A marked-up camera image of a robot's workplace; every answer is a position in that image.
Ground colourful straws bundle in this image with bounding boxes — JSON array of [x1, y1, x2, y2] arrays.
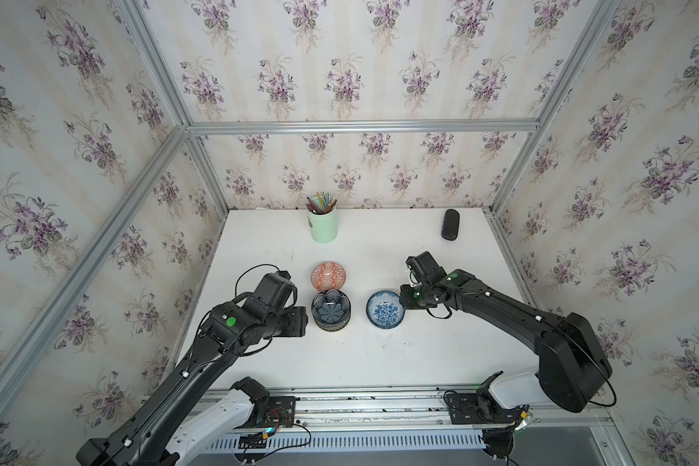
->
[[305, 192, 338, 216]]

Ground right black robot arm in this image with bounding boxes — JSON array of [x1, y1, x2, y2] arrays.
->
[[400, 269, 613, 413]]

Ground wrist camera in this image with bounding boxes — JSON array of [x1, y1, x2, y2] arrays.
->
[[252, 270, 298, 310], [406, 252, 447, 285]]

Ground black oblong case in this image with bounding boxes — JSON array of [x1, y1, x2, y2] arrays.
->
[[441, 209, 460, 242]]

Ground light green cup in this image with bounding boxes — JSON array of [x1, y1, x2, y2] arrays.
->
[[308, 210, 338, 244]]

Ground aluminium mounting rail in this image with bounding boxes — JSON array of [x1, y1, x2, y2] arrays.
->
[[184, 385, 615, 432]]

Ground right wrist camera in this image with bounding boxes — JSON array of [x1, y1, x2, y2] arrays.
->
[[406, 252, 447, 285]]

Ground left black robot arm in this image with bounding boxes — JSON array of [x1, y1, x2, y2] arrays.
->
[[76, 301, 308, 465]]

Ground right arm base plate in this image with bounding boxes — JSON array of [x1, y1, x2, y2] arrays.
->
[[442, 390, 526, 425]]

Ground blue floral shallow bowl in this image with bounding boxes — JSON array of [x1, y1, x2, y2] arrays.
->
[[366, 290, 405, 323]]

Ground dark navy flower bowl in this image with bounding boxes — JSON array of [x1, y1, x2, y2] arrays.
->
[[311, 289, 351, 323]]

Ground blue damask patterned bowl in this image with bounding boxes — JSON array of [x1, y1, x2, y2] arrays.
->
[[372, 320, 402, 330]]

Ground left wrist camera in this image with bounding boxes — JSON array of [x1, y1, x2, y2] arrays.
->
[[252, 270, 298, 310]]

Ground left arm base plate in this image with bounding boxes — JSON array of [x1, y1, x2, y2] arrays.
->
[[238, 396, 297, 430]]

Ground red patterned bowl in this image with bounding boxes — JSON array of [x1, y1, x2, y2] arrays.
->
[[311, 261, 347, 292]]

